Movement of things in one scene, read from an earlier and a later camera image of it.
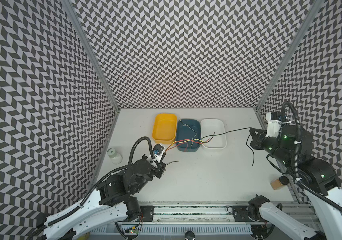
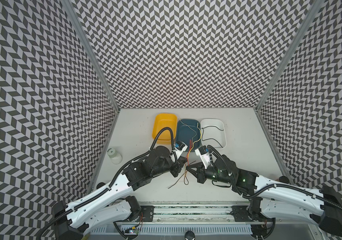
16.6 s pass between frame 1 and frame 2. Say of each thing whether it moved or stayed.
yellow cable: moved
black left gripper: moved
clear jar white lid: stayed
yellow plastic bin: stayed
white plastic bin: stayed
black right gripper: moved
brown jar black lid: stayed
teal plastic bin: stayed
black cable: moved
